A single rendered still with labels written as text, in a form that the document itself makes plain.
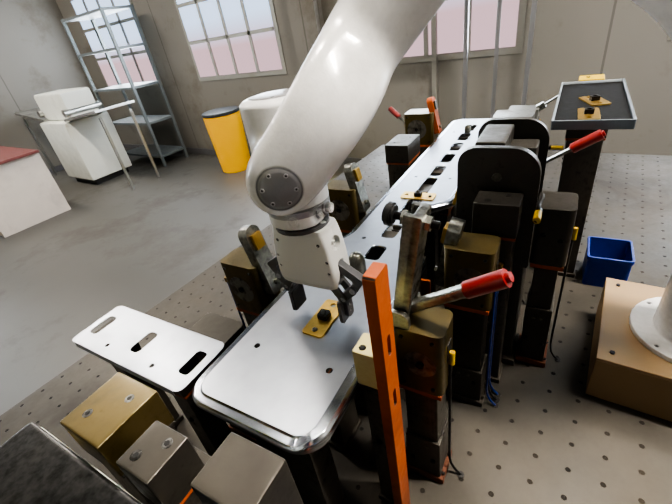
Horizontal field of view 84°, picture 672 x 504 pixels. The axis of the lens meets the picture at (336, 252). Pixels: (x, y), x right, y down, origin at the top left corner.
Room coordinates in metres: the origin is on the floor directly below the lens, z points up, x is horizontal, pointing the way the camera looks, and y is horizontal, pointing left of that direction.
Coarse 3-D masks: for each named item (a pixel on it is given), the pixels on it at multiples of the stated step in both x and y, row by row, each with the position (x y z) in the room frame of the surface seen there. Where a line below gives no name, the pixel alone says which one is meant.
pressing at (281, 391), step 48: (432, 144) 1.23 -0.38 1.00; (432, 192) 0.86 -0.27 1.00; (384, 240) 0.67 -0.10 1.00; (240, 336) 0.46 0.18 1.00; (288, 336) 0.44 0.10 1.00; (336, 336) 0.42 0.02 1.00; (240, 384) 0.36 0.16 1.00; (288, 384) 0.35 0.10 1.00; (336, 384) 0.33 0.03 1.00; (288, 432) 0.27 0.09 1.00
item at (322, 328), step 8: (328, 304) 0.49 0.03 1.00; (336, 304) 0.49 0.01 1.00; (320, 312) 0.47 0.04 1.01; (328, 312) 0.46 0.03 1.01; (336, 312) 0.47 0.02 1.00; (312, 320) 0.46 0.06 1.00; (320, 320) 0.46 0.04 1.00; (328, 320) 0.45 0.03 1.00; (304, 328) 0.45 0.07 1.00; (320, 328) 0.44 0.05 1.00; (328, 328) 0.44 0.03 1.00; (320, 336) 0.42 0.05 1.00
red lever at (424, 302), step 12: (480, 276) 0.33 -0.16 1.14; (492, 276) 0.32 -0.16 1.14; (504, 276) 0.31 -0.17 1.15; (456, 288) 0.34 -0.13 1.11; (468, 288) 0.33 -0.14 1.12; (480, 288) 0.32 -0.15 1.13; (492, 288) 0.31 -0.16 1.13; (504, 288) 0.31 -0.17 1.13; (420, 300) 0.37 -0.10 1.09; (432, 300) 0.35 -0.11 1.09; (444, 300) 0.35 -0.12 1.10; (456, 300) 0.34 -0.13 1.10
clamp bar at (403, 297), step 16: (384, 208) 0.39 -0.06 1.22; (416, 208) 0.38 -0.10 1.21; (384, 224) 0.38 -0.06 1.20; (416, 224) 0.35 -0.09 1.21; (432, 224) 0.36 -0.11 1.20; (400, 240) 0.37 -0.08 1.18; (416, 240) 0.35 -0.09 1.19; (400, 256) 0.37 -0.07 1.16; (416, 256) 0.35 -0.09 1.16; (400, 272) 0.37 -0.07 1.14; (416, 272) 0.37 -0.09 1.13; (400, 288) 0.37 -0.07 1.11; (416, 288) 0.38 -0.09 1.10; (400, 304) 0.37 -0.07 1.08
